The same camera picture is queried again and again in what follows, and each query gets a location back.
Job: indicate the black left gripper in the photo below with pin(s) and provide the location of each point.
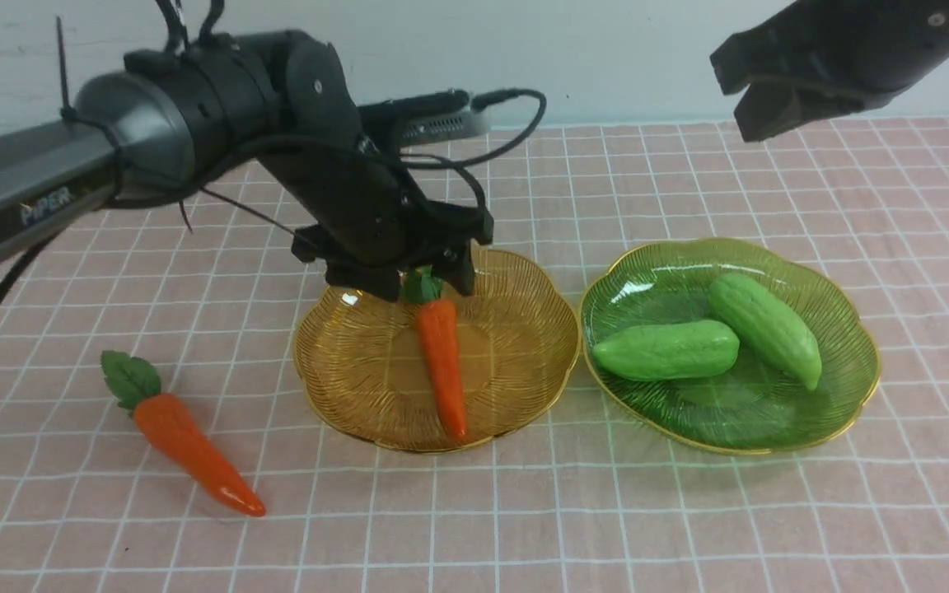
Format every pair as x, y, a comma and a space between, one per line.
374, 223

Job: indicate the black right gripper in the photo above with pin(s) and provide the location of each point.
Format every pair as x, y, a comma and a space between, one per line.
819, 60

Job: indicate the toy carrot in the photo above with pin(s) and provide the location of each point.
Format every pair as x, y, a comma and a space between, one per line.
170, 429
436, 322

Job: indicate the green toy gourd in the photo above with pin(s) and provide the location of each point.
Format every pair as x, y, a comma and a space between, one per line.
774, 330
649, 353

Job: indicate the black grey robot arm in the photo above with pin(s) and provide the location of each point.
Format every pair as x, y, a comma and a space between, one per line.
174, 120

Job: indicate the amber ribbed plastic plate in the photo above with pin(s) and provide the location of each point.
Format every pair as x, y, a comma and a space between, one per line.
366, 375

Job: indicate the green ribbed plastic plate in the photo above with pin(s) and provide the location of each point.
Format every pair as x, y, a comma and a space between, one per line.
753, 408

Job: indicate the pink checkered tablecloth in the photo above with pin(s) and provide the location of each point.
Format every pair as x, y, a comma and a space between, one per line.
585, 499

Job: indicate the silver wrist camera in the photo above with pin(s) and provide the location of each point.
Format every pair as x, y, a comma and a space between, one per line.
444, 116

